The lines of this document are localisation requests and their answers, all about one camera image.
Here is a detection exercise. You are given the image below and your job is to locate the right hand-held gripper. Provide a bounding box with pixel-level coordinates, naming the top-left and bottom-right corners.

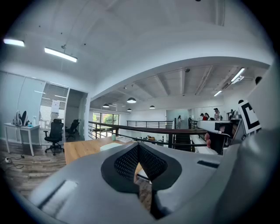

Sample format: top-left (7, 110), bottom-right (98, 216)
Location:
top-left (196, 100), bottom-right (262, 155)

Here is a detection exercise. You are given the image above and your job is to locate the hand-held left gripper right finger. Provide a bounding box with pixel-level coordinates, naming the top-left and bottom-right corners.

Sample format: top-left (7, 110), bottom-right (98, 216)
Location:
top-left (138, 141), bottom-right (226, 221)

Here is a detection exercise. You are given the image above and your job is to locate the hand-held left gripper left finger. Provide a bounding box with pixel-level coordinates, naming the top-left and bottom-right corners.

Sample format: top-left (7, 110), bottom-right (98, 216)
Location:
top-left (28, 141), bottom-right (158, 224)

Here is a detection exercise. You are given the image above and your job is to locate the pale green sheet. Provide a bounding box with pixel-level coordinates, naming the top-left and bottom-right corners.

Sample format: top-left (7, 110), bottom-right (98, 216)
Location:
top-left (100, 143), bottom-right (123, 152)

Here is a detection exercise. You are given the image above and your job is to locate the person's right hand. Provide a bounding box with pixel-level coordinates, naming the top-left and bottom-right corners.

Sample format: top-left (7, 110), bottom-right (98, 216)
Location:
top-left (204, 133), bottom-right (212, 150)

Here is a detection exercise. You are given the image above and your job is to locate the black railing with brown handrail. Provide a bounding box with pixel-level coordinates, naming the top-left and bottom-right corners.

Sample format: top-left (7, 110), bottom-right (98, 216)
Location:
top-left (88, 120), bottom-right (209, 152)

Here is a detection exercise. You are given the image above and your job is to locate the black office chair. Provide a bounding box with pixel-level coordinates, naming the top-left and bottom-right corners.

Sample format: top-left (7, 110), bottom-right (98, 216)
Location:
top-left (43, 118), bottom-right (65, 156)
top-left (65, 119), bottom-right (80, 141)

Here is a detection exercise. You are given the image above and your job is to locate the white booklet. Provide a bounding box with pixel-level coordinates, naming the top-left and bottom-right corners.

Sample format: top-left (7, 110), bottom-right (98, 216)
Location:
top-left (115, 135), bottom-right (133, 143)

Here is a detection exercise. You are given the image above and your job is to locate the white flipchart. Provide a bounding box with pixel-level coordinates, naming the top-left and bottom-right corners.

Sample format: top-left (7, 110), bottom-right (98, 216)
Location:
top-left (51, 100), bottom-right (60, 114)

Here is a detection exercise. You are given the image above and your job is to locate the white table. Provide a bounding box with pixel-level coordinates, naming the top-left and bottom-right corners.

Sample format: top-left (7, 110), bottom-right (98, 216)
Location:
top-left (3, 122), bottom-right (42, 157)

